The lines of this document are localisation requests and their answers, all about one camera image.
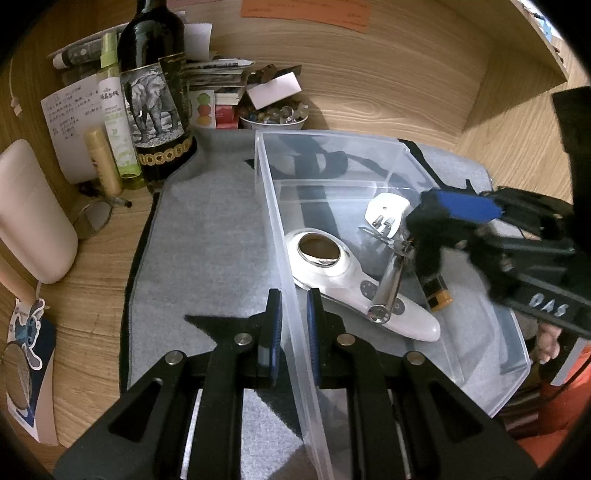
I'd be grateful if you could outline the cartoon print paper card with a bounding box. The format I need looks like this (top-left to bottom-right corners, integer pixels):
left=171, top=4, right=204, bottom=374
left=0, top=295, right=60, bottom=448

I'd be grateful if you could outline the green spray bottle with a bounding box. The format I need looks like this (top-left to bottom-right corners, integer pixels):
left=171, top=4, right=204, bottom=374
left=99, top=32, right=143, bottom=190

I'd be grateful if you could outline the grey printed mat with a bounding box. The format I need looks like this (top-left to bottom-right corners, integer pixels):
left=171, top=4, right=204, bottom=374
left=119, top=127, right=495, bottom=480

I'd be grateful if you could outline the rolled printed paper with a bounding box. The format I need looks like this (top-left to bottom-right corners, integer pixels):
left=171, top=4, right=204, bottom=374
left=48, top=37, right=118, bottom=70

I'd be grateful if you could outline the white hanging cable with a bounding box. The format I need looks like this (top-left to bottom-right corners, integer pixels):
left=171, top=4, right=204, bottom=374
left=8, top=55, right=24, bottom=116

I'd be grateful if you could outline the handwritten paper note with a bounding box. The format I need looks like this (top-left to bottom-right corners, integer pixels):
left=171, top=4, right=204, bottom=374
left=41, top=74, right=112, bottom=185

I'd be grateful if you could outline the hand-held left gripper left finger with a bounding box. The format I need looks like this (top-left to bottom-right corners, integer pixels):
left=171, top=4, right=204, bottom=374
left=55, top=288, right=283, bottom=480

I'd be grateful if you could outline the silver metal cylinder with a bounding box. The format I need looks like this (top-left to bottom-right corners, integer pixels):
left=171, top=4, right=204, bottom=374
left=368, top=254, right=409, bottom=324

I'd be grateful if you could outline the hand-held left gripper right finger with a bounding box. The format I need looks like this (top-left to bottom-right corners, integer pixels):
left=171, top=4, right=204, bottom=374
left=306, top=288, right=539, bottom=480

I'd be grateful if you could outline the black pen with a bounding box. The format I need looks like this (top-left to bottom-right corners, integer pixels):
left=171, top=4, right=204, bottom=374
left=78, top=182, right=133, bottom=208

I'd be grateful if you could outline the person's right hand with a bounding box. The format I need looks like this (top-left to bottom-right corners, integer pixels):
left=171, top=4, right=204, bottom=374
left=536, top=320, right=563, bottom=365

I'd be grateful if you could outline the orange fabric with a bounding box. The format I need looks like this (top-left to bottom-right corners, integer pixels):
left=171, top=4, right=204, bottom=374
left=515, top=364, right=591, bottom=455

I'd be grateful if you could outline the orange sticky note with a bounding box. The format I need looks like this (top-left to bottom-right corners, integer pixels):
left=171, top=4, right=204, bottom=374
left=240, top=0, right=372, bottom=33

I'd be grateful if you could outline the stack of books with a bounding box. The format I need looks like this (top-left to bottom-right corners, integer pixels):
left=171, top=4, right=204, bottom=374
left=185, top=58, right=254, bottom=127

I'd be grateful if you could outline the round metal-rimmed lens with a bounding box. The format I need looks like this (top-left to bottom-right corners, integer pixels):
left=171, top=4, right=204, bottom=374
left=73, top=196, right=114, bottom=241

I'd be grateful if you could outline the white plug adapter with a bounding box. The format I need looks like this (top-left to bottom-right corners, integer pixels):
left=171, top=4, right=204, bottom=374
left=359, top=193, right=413, bottom=245

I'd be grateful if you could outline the small white box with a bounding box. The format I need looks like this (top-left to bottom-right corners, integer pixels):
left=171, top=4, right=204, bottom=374
left=246, top=65, right=302, bottom=110

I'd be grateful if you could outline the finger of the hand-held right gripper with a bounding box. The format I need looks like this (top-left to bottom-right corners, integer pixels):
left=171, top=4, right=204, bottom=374
left=443, top=228, right=578, bottom=308
left=418, top=186, right=575, bottom=243

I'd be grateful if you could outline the yellow tube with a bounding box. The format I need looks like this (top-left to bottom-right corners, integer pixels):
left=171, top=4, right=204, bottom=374
left=84, top=128, right=124, bottom=197

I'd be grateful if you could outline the white handheld massager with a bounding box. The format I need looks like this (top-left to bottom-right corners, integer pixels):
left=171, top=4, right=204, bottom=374
left=283, top=228, right=441, bottom=343

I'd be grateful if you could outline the white bowl of beads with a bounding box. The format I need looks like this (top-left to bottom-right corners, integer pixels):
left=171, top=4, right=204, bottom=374
left=238, top=104, right=309, bottom=132

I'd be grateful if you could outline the dark wine bottle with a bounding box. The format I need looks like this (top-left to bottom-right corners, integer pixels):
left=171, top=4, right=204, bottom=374
left=116, top=0, right=198, bottom=195

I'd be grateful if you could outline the clear plastic box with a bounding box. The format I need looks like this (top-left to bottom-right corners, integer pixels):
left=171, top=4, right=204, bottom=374
left=254, top=129, right=532, bottom=480

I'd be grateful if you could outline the white curled paper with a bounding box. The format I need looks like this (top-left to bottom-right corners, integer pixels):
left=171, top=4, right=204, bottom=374
left=184, top=23, right=214, bottom=61

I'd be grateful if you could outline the cream rounded container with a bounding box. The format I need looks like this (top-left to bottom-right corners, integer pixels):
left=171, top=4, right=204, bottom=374
left=0, top=138, right=79, bottom=284

